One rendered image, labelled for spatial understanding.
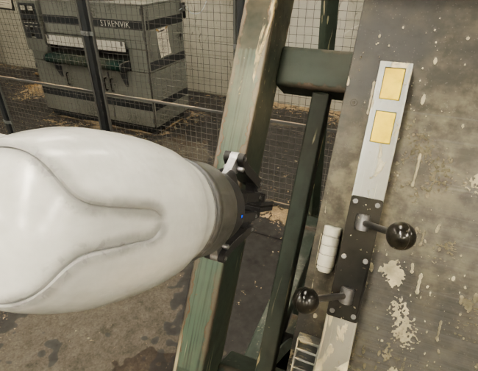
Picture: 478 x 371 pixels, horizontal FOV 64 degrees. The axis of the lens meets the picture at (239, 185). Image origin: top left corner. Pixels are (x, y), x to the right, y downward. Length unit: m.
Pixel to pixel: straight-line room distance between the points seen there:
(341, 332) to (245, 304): 1.83
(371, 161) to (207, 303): 0.38
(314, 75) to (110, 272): 0.63
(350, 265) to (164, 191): 0.47
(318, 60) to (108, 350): 1.99
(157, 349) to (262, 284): 0.77
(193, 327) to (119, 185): 0.58
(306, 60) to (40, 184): 0.65
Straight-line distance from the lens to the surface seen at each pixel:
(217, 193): 0.30
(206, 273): 0.71
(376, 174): 0.65
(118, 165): 0.20
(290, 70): 0.77
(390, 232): 0.54
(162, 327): 2.42
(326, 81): 0.76
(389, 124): 0.66
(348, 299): 0.65
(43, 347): 2.54
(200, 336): 0.75
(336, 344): 0.69
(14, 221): 0.18
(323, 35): 1.35
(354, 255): 0.64
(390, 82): 0.67
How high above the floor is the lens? 1.86
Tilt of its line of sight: 31 degrees down
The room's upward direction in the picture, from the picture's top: straight up
